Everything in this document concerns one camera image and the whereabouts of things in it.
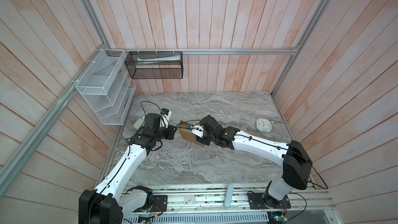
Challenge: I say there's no aluminium front rail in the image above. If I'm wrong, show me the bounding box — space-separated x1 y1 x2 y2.
141 183 336 216

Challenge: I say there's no black mesh basket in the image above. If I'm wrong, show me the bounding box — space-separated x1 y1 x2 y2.
124 52 184 79

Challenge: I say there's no white label tag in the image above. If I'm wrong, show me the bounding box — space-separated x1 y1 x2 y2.
183 196 197 205

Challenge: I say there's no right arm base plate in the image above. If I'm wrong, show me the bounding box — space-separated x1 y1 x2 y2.
247 181 291 209

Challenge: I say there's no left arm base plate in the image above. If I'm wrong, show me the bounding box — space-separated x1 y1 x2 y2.
121 186 168 214

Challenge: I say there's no white tape roll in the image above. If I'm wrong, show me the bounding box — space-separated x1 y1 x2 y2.
133 117 145 131

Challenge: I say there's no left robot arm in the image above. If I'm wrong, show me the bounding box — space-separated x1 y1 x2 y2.
78 108 177 224

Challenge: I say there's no white wire mesh shelf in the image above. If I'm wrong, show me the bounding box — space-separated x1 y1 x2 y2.
76 49 136 125

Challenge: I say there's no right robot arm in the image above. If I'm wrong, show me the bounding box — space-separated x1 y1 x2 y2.
191 115 313 201

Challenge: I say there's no brown cardboard box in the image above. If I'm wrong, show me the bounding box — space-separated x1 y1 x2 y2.
178 120 206 147

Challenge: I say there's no paper sheet in basket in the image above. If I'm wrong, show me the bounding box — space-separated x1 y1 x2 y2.
136 55 181 65

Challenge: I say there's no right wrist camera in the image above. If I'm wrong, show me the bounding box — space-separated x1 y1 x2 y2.
186 123 204 138

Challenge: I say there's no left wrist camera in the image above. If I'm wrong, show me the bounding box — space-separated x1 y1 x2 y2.
160 108 171 129

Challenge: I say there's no white round clock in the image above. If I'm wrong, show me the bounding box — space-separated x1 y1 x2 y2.
256 118 273 133

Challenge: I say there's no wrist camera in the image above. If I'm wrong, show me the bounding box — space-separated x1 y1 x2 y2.
160 108 171 129
186 123 204 138

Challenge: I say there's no aluminium wall frame bar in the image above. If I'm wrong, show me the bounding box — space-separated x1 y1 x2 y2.
110 48 298 55

